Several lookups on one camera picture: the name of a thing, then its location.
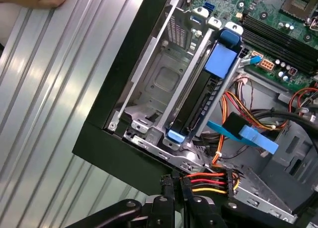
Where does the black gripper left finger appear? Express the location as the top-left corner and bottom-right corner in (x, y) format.
(64, 174), (176, 228)

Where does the disk power wire black plug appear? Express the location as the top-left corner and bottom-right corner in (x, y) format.
(185, 133), (243, 197)

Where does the orange yellow wire bundle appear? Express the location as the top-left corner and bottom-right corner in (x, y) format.
(220, 88), (290, 132)

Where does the hard disk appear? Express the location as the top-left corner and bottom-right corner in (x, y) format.
(163, 29), (243, 143)

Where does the red wire bundle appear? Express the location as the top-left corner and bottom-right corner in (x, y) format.
(289, 87), (318, 112)

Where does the black wire bundle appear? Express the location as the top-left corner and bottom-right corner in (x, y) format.
(248, 107), (318, 126)

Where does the blue disk data wire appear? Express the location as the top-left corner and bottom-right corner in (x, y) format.
(207, 111), (279, 154)

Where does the grey metal drive cage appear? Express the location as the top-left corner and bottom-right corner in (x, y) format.
(233, 118), (318, 225)

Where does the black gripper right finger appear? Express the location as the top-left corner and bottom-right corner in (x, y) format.
(180, 177), (296, 228)

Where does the black open PC case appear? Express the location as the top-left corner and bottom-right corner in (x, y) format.
(72, 0), (318, 228)

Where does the green motherboard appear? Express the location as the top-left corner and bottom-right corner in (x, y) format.
(183, 0), (318, 92)

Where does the metal disk bay cage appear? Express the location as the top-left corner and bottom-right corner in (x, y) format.
(104, 4), (245, 164)

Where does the CPU socket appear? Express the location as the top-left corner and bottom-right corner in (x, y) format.
(279, 0), (318, 24)

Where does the black RAM slot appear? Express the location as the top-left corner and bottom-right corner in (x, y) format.
(242, 34), (318, 76)
(243, 20), (318, 61)
(244, 14), (318, 54)
(242, 26), (318, 69)

